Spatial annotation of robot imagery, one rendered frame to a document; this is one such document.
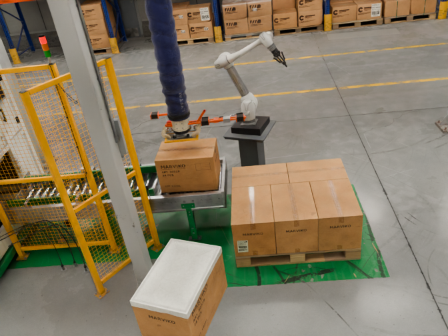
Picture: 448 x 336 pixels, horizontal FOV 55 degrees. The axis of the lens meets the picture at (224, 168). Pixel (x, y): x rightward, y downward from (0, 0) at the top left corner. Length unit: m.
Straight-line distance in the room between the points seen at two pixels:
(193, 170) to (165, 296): 1.82
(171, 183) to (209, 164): 0.48
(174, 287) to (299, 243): 1.66
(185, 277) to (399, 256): 2.33
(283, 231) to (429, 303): 1.36
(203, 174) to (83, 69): 1.81
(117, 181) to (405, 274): 2.70
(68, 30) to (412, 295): 3.44
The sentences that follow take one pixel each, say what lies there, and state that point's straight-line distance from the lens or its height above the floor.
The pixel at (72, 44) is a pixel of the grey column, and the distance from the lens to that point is 3.08.
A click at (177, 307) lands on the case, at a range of 2.80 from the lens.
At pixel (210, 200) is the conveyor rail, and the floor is 0.51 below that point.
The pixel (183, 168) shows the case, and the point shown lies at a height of 0.84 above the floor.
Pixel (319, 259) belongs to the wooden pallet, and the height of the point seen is 0.02.
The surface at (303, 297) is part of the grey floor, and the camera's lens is 4.10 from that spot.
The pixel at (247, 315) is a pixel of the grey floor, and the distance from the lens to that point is 3.99.
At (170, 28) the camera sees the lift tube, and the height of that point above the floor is 2.19.
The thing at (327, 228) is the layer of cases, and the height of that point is 0.42.
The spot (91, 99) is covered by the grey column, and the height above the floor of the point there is 2.02.
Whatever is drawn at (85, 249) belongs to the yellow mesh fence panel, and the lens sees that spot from 4.12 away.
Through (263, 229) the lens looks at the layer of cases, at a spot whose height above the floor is 0.46.
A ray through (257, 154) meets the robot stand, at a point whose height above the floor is 0.47.
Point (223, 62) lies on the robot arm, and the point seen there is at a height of 1.56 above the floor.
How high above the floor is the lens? 3.11
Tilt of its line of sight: 32 degrees down
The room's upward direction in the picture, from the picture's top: 8 degrees counter-clockwise
